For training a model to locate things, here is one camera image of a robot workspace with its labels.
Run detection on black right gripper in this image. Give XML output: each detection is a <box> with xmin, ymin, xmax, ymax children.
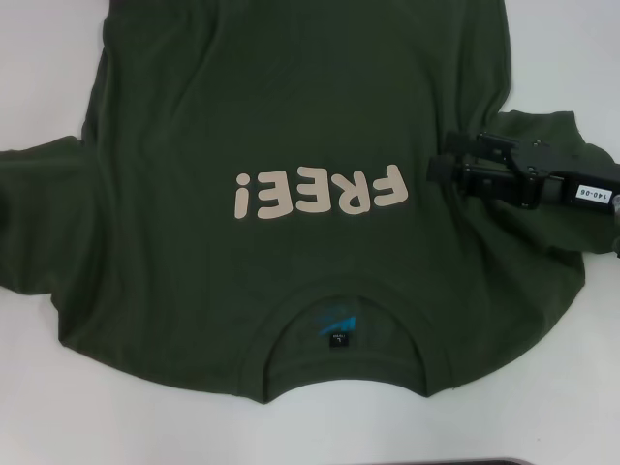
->
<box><xmin>427</xmin><ymin>129</ymin><xmax>620</xmax><ymax>211</ymax></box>

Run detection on dark green FREE t-shirt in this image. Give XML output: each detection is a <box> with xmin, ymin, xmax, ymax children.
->
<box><xmin>0</xmin><ymin>0</ymin><xmax>620</xmax><ymax>406</ymax></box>

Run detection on dark rounded panel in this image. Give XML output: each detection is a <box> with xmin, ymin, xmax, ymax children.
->
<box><xmin>428</xmin><ymin>456</ymin><xmax>549</xmax><ymax>465</ymax></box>

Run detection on right arm cable with plug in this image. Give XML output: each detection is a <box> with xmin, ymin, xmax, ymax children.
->
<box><xmin>610</xmin><ymin>197</ymin><xmax>620</xmax><ymax>261</ymax></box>

